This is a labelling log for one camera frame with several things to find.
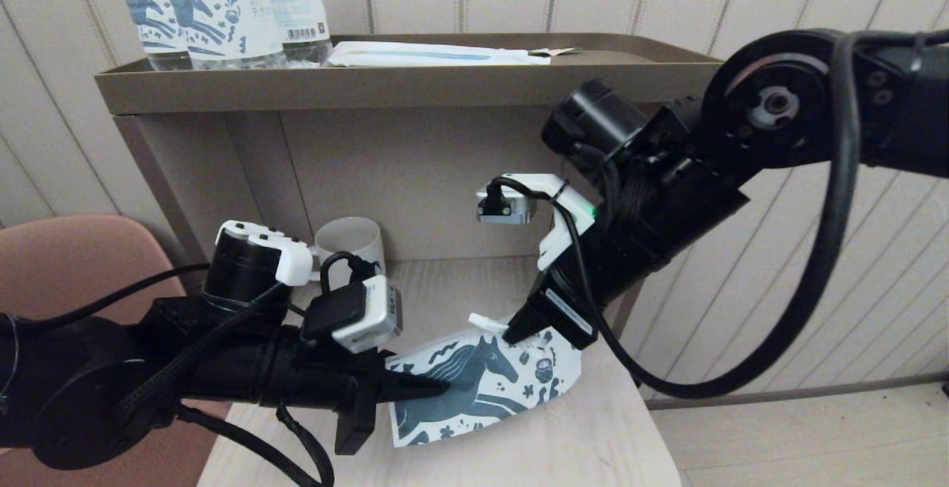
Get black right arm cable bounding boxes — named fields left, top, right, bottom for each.
left=489, top=27, right=864, bottom=400

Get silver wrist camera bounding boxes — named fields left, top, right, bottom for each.
left=302, top=274, right=403, bottom=354
left=476, top=183, right=537, bottom=225

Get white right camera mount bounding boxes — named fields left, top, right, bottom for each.
left=503, top=173, right=598, bottom=272

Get brown desk shelf unit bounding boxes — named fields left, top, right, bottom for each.
left=94, top=33, right=733, bottom=339

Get barcode label water bottle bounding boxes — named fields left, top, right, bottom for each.
left=259, top=0, right=334, bottom=67

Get pink upholstered chair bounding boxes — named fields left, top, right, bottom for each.
left=0, top=213, right=232, bottom=487

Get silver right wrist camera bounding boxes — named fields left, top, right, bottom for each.
left=476, top=183, right=537, bottom=225

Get white packet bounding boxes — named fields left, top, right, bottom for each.
left=327, top=41, right=552, bottom=67

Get white horse-print zipper pouch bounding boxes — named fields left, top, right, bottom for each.
left=386, top=328, right=583, bottom=448

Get horse label water bottle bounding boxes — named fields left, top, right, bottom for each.
left=108, top=0, right=195, bottom=73
left=152, top=0, right=288, bottom=71

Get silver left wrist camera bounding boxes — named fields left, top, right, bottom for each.
left=302, top=274, right=403, bottom=354

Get white ribbed mug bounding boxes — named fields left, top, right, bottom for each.
left=314, top=216, right=387, bottom=284

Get black left camera cable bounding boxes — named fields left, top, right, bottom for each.
left=319, top=251, right=380, bottom=296

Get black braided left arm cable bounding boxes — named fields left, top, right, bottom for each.
left=111, top=279, right=336, bottom=487

